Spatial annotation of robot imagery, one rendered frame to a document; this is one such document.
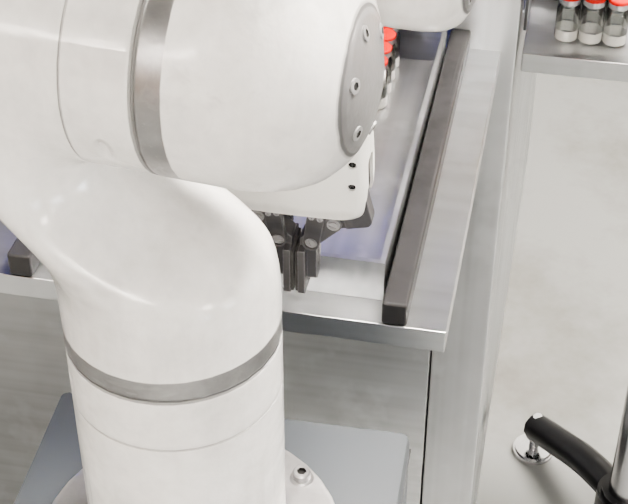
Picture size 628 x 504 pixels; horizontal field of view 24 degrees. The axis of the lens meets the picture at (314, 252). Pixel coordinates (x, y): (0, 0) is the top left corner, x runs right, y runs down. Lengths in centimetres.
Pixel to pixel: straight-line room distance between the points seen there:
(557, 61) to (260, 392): 67
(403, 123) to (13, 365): 71
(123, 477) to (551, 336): 163
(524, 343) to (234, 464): 159
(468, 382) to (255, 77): 104
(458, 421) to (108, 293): 99
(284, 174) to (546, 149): 218
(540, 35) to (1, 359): 77
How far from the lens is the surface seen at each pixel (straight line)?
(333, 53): 63
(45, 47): 66
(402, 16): 87
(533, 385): 230
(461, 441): 170
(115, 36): 65
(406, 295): 105
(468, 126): 127
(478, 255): 152
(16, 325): 174
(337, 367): 165
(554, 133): 286
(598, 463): 202
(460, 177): 120
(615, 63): 138
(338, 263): 106
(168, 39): 64
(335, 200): 98
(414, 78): 133
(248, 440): 80
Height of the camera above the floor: 158
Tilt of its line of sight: 39 degrees down
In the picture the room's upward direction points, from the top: straight up
